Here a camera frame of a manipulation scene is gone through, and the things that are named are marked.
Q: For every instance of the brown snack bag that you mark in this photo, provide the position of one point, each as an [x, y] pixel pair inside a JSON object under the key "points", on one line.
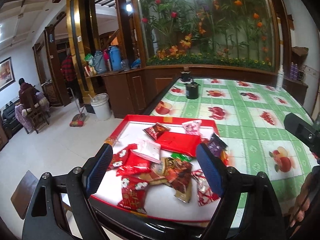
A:
{"points": [[173, 173]]}

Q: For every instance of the person in plaid shirt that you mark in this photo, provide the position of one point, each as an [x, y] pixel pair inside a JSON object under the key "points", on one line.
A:
{"points": [[69, 74]]}

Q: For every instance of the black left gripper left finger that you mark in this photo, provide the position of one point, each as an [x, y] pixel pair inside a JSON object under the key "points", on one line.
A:
{"points": [[81, 183]]}

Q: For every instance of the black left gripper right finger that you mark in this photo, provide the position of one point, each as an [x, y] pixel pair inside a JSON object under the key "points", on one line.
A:
{"points": [[262, 217]]}

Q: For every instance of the small black jar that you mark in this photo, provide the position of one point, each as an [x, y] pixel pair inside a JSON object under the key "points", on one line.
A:
{"points": [[185, 74]]}

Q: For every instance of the person's right hand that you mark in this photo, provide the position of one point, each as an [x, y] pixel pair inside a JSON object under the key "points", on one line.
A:
{"points": [[302, 203]]}

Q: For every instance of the blue thermos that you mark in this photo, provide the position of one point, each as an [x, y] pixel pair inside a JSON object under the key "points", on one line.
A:
{"points": [[115, 58]]}

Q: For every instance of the pink snack packet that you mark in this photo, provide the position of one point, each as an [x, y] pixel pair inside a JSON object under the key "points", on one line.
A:
{"points": [[192, 127]]}

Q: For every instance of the red flower snack packet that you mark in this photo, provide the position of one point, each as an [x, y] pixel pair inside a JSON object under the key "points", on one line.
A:
{"points": [[205, 194]]}

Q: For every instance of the green floral tablecloth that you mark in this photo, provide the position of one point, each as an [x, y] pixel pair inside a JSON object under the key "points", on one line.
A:
{"points": [[250, 120]]}

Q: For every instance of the framed wall painting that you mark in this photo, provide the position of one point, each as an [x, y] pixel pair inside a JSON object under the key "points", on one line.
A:
{"points": [[6, 73]]}

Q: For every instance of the green candy wrapper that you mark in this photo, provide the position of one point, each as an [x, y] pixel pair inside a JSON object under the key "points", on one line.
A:
{"points": [[181, 157]]}

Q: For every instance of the large red packet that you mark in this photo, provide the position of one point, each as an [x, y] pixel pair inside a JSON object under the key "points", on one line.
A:
{"points": [[134, 165]]}

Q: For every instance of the purple snack packet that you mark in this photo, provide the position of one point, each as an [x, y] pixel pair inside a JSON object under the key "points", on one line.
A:
{"points": [[216, 145]]}

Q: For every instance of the white pink packet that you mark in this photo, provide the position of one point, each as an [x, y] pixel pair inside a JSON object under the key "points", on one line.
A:
{"points": [[148, 150]]}

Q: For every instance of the red broom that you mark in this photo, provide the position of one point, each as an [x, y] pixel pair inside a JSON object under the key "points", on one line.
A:
{"points": [[79, 119]]}

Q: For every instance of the red shiny snack bag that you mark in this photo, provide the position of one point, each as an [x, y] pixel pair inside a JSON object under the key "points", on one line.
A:
{"points": [[133, 192]]}

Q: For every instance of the wooden chair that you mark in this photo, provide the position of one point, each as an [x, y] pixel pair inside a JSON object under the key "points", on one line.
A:
{"points": [[27, 192]]}

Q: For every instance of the white spray bottle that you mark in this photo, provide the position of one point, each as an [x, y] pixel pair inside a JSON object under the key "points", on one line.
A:
{"points": [[280, 78]]}

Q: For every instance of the red white tray box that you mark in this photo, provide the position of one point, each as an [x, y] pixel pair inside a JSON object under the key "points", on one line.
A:
{"points": [[160, 202]]}

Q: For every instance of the artificial flower display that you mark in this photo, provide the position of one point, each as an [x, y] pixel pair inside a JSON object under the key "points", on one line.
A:
{"points": [[218, 32]]}

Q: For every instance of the grey kettle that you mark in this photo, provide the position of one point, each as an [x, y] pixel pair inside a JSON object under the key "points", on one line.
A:
{"points": [[99, 62]]}

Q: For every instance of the white plastic bucket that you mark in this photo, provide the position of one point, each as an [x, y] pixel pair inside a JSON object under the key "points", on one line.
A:
{"points": [[101, 106]]}

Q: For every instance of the black cylindrical container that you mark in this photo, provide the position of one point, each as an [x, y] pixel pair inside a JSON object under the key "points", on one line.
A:
{"points": [[192, 90]]}

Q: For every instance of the purple bottles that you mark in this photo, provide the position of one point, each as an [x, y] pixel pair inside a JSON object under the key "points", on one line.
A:
{"points": [[293, 71]]}

